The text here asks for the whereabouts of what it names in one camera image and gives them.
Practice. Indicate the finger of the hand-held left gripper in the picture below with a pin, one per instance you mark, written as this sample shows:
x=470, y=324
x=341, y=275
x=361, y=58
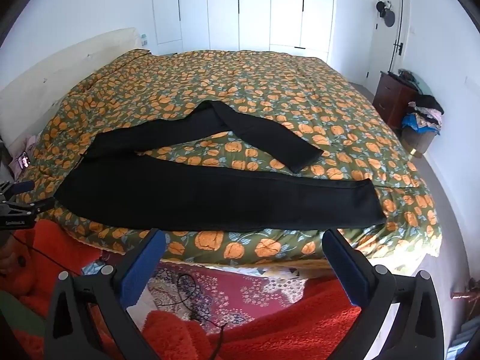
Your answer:
x=22, y=186
x=37, y=204

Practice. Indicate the cream padded headboard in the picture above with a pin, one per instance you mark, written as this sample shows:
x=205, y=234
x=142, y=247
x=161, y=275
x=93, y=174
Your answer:
x=56, y=67

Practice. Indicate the red floral patterned cloth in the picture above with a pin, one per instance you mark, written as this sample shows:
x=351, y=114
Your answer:
x=232, y=288

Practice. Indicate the black pants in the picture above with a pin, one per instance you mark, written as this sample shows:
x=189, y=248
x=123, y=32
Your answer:
x=187, y=195

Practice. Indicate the white door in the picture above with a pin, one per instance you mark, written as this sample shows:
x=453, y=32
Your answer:
x=382, y=56

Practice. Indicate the dark hats on door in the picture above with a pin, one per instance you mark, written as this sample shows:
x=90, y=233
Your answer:
x=386, y=15

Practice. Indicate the red fleece garment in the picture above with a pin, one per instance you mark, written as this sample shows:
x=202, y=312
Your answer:
x=292, y=326

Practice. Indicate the pile of clothes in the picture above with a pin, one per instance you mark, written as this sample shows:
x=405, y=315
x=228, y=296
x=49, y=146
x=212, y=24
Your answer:
x=425, y=114

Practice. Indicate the white wardrobe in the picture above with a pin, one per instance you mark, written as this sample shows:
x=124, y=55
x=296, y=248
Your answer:
x=240, y=7

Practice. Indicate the dark wooden nightstand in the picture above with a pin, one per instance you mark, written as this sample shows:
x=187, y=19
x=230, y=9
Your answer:
x=392, y=97

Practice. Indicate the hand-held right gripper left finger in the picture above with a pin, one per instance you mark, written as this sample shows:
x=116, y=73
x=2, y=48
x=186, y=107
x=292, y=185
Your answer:
x=144, y=264

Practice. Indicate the green pumpkin print quilt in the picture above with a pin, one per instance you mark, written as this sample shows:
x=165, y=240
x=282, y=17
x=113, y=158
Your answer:
x=281, y=93

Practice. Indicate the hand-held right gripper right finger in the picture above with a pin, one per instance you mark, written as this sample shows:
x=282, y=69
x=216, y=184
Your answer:
x=345, y=270

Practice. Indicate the small phone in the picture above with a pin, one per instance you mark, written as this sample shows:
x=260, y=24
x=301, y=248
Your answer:
x=24, y=160

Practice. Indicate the laundry basket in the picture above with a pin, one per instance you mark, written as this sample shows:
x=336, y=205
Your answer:
x=414, y=138

